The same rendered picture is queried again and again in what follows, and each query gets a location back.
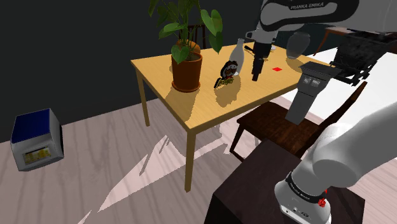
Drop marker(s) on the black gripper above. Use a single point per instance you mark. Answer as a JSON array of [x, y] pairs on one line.
[[262, 50]]

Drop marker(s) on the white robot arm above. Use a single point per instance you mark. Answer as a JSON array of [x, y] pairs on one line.
[[347, 155]]

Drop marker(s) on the small red square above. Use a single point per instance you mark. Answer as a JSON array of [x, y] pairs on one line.
[[277, 69]]

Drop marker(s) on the white bottle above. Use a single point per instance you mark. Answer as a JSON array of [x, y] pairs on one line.
[[237, 56]]

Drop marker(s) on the grey glass vase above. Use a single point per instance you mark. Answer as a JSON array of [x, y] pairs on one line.
[[297, 45]]

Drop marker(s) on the black moustached face figure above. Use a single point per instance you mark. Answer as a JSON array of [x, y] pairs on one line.
[[229, 72]]

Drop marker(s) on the dark slatted chair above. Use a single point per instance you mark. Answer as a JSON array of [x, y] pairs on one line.
[[200, 34]]

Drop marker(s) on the grey tapered box with windows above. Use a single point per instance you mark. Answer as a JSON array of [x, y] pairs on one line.
[[302, 102]]

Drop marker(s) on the dark brown wooden chair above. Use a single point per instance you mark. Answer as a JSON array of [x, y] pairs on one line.
[[273, 124]]

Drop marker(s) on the brown side table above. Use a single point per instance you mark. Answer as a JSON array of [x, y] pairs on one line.
[[336, 31]]

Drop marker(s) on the green plant in brown pot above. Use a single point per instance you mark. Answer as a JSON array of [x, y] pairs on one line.
[[187, 69]]

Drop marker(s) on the light wooden table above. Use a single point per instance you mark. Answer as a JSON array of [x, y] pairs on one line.
[[204, 105]]

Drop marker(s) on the dark robot stand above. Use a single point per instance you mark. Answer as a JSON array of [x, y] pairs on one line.
[[257, 189]]

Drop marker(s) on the grey box with blue top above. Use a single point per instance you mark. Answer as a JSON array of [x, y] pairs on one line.
[[38, 139]]

